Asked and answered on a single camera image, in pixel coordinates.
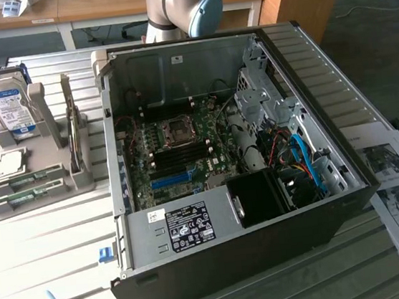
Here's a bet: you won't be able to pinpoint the green RAM stick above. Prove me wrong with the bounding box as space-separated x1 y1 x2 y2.
0 163 65 188
0 181 71 210

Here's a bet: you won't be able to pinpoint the black RAM slot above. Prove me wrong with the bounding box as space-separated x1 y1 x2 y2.
149 149 216 169
150 153 218 173
148 145 214 164
148 141 212 160

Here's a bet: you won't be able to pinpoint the white papers on desk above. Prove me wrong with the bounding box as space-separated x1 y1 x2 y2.
0 0 33 18

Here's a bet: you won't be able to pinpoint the hard disk blue white label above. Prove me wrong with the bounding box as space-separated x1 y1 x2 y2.
0 76 38 136

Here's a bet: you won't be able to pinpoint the silver CPU chip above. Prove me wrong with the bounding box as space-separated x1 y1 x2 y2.
0 147 32 179

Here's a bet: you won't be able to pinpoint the grey plastic parts rack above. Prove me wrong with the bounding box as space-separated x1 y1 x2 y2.
0 71 99 217

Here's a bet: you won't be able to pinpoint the graphics card standing upright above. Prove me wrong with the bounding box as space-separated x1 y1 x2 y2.
60 73 87 173

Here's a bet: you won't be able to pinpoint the black office chair base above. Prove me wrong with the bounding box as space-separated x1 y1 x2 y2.
119 17 151 41

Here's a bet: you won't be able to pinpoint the blue case latch clip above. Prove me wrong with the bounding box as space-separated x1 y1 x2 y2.
96 245 113 267

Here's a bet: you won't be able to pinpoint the blue expansion slot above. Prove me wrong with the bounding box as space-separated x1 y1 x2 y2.
150 174 194 191
148 169 192 185

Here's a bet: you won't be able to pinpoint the green motherboard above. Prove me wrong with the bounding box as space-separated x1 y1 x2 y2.
114 93 251 214

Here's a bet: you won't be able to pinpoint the grey power supply with label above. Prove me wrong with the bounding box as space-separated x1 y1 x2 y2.
122 183 249 270

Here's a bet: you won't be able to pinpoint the silver metal disk bay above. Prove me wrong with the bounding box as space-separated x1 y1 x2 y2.
225 24 357 209

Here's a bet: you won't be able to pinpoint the black open PC case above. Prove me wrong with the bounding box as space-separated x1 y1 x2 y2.
82 11 394 299

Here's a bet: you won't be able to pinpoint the stack of printed papers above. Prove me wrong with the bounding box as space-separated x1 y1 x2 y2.
344 125 399 277

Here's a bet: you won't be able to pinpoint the blue disk carrier frame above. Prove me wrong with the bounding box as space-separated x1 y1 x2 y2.
0 62 33 94

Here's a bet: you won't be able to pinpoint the wooden desk white frame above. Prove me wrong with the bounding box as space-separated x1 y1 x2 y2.
0 0 270 59

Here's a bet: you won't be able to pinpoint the beige case release handle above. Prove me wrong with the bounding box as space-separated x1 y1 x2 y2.
89 47 119 80

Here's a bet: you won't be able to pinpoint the thin red motherboard wire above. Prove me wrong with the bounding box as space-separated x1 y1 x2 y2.
114 114 139 156

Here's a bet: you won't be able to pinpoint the CPU socket metal frame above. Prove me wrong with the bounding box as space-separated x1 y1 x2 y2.
156 115 204 152

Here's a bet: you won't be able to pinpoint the red yellow power wire bundle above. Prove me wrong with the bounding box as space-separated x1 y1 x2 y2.
268 125 316 185

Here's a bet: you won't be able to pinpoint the blue flat data wire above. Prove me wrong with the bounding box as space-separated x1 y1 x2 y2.
289 129 331 198

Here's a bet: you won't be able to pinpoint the white floor cable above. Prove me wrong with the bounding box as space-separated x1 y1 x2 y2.
333 0 399 20

